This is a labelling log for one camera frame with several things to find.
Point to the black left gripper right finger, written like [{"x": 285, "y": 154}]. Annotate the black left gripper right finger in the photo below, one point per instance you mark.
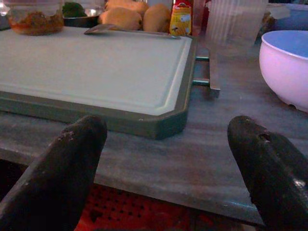
[{"x": 272, "y": 173}]

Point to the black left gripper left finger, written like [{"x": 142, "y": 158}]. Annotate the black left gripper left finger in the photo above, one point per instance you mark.
[{"x": 55, "y": 173}]

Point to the red perforated plastic stool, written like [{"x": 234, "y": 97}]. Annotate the red perforated plastic stool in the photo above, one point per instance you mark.
[{"x": 134, "y": 211}]

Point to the white plastic bowl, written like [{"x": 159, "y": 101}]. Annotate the white plastic bowl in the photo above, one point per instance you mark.
[{"x": 286, "y": 69}]

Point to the white tray with grey rim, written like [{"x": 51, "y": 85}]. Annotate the white tray with grey rim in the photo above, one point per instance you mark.
[{"x": 96, "y": 77}]

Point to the clear plastic cup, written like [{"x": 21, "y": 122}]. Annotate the clear plastic cup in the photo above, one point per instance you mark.
[{"x": 234, "y": 24}]

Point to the glass jar with pickle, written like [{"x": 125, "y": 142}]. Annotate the glass jar with pickle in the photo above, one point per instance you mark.
[{"x": 36, "y": 18}]

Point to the steel bowl with greens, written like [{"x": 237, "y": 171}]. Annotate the steel bowl with greens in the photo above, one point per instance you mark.
[{"x": 79, "y": 15}]

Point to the yellow mango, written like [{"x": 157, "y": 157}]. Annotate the yellow mango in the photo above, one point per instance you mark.
[
  {"x": 130, "y": 4},
  {"x": 156, "y": 18},
  {"x": 121, "y": 18}
]

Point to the yellow red packet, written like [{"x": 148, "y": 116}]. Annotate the yellow red packet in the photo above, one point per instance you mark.
[{"x": 181, "y": 19}]

